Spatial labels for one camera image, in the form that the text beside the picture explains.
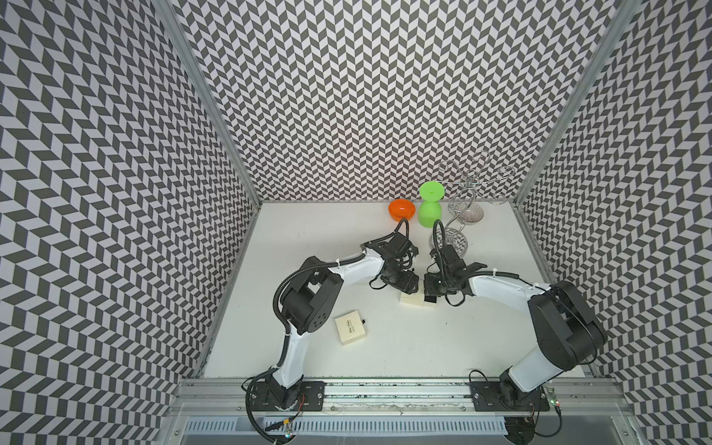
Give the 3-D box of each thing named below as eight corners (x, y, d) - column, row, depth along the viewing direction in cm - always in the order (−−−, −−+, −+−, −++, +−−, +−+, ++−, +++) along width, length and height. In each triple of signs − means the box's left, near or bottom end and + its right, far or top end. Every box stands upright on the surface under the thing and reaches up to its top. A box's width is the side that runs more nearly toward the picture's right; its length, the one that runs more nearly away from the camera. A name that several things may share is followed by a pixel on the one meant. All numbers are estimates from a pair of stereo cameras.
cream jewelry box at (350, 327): (341, 346, 83) (340, 342, 80) (335, 321, 88) (334, 317, 85) (369, 337, 84) (369, 333, 81) (361, 313, 89) (361, 308, 86)
